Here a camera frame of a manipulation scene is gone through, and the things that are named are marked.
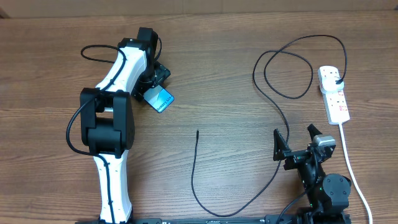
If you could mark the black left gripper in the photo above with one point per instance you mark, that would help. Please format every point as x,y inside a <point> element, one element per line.
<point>161,71</point>

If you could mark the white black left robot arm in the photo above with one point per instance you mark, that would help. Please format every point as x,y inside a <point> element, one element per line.
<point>107,122</point>

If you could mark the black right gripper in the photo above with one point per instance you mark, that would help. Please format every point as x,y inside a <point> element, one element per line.
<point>280,152</point>

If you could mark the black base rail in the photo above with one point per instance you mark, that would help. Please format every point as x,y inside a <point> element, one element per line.
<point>211,221</point>

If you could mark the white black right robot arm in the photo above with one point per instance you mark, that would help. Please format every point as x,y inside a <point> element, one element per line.
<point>325,196</point>

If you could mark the blue Galaxy smartphone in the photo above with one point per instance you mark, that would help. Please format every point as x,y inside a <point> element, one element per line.
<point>159,98</point>

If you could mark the white power strip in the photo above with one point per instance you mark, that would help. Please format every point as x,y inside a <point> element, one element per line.
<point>335,103</point>

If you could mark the white charger plug adapter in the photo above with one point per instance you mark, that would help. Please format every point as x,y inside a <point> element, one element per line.
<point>328,84</point>

